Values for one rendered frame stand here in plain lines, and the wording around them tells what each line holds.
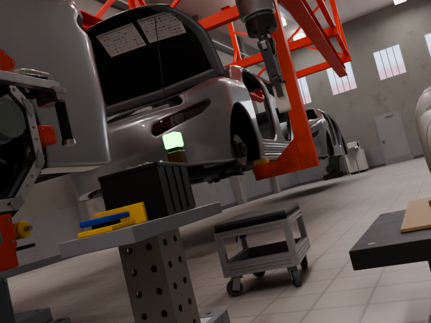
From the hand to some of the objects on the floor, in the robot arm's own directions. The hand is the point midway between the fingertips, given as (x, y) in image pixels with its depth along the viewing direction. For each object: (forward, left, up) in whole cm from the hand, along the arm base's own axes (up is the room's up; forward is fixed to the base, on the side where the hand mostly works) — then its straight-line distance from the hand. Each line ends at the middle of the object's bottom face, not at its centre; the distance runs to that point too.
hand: (281, 97), depth 109 cm
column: (+35, +22, -64) cm, 76 cm away
